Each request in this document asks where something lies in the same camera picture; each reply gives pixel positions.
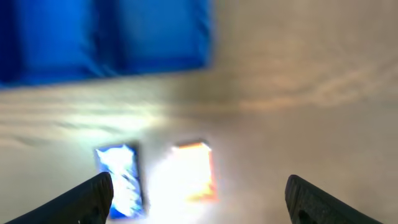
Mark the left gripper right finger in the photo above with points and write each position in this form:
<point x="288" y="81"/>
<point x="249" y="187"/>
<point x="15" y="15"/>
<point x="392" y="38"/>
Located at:
<point x="314" y="202"/>

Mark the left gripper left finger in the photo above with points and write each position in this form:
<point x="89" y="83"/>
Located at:
<point x="81" y="202"/>

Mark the blue tray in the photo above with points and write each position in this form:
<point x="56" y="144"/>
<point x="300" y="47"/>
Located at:
<point x="62" y="40"/>

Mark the blue candy pack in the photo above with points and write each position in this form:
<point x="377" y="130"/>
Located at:
<point x="124" y="174"/>

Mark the orange candy box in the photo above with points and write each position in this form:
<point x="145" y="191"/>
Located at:
<point x="199" y="168"/>

